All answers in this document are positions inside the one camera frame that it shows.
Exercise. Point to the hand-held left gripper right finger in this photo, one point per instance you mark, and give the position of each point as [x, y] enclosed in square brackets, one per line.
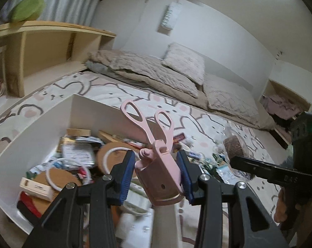
[184, 175]

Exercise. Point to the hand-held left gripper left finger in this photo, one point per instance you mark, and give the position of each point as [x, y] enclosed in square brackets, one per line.
[126, 175]

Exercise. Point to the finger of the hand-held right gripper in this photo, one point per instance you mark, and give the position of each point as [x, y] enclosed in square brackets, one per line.
[251, 164]

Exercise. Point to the pink scissors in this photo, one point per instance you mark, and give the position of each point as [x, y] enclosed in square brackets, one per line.
[158, 175]

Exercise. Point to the clear bag with brown item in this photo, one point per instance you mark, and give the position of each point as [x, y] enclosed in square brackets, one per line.
[233, 144]

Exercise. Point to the white cardboard box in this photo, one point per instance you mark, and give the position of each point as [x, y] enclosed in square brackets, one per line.
[89, 116]

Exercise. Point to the person's right hand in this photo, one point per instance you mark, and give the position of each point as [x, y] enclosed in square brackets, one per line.
[279, 208]

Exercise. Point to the large round cork lid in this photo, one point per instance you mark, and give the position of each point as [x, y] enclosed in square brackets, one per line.
[112, 160]

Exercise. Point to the blue and white pouch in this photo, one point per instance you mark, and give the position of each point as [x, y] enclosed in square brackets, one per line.
[225, 171]

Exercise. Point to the dark red box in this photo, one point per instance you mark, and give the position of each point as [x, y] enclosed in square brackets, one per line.
[178, 137]

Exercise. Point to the pile of clothes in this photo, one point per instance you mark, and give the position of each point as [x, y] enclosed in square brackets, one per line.
[282, 106]

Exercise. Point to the wide quilted beige pillow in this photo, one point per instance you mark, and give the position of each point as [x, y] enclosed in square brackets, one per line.
[230, 100]

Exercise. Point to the cream labelled box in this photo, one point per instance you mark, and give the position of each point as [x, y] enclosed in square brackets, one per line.
[36, 188]

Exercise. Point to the long quilted beige pillow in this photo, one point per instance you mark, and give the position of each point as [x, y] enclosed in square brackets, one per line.
[156, 75]

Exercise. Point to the fluffy beige pillow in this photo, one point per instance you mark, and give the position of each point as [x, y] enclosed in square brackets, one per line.
[184, 62]

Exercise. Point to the rabbit printed bed sheet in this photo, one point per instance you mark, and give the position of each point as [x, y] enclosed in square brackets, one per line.
[42, 93]

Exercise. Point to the beige blanket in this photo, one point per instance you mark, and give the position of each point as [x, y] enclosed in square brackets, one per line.
[99, 59]

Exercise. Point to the white hanging bag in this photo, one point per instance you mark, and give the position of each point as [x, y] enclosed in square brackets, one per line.
[170, 16]

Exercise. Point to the wooden shelf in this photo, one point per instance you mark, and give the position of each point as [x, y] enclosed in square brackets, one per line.
[55, 28]

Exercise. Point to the pale blue curtain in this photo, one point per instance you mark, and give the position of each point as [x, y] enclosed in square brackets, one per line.
[65, 7]

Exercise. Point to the green plush toy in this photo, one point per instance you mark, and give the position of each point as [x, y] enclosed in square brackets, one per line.
[27, 7]

